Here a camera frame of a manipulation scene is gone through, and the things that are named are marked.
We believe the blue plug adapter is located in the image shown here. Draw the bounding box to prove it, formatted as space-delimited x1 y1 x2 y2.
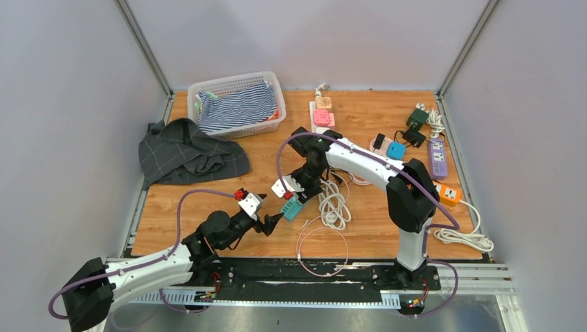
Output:
386 141 406 160

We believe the white plastic basket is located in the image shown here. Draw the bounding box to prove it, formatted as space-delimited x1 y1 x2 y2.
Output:
187 71 287 139

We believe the dark grey plaid cloth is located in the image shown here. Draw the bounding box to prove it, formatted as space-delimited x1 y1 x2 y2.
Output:
138 118 251 190

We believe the purple power strip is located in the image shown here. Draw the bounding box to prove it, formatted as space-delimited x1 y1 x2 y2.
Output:
428 138 448 181

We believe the small black charger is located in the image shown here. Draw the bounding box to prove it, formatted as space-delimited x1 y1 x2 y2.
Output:
372 133 386 149

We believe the pink plug adapter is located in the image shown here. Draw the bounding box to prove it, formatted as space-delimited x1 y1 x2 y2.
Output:
312 109 336 128

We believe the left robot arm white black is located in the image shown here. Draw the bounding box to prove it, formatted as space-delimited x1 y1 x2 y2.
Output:
57 189 284 331

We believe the white coiled power cable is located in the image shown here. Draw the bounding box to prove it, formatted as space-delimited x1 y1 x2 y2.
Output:
317 179 353 232

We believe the orange strip white cable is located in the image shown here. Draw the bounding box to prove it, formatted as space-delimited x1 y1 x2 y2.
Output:
433 199 495 254

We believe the teal power strip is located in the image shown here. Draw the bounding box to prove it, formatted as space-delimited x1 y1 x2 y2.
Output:
280 196 305 221

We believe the long white power strip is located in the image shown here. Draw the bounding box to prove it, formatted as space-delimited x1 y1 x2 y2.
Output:
309 97 336 133

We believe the black power adapter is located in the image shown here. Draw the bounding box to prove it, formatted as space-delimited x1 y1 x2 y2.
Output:
402 129 426 148

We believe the blue white striped cloth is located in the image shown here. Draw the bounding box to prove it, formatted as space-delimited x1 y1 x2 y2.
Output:
194 81 278 133

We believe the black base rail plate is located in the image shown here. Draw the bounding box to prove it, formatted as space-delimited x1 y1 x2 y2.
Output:
181 257 441 304

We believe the orange power strip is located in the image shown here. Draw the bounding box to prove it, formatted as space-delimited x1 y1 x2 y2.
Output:
434 182 462 207

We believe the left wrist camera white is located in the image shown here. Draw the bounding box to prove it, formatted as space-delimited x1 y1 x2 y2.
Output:
237 193 263 219

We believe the beige round-pattern plug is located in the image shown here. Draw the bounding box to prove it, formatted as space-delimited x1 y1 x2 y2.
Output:
315 97 332 109

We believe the dark green plug adapter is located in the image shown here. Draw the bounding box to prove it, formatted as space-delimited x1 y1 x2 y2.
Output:
406 108 428 131

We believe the purple strip white cable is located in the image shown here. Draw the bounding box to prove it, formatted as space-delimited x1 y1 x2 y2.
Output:
415 102 446 140

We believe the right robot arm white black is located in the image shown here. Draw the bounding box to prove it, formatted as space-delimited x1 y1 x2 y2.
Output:
278 127 440 289

